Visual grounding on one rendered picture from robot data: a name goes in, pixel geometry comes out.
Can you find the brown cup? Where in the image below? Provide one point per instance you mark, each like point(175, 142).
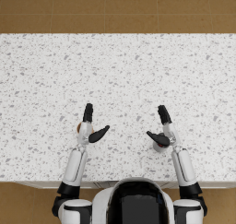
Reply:
point(79, 127)

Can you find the white cup with berry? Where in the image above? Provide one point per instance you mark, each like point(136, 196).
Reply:
point(159, 147)

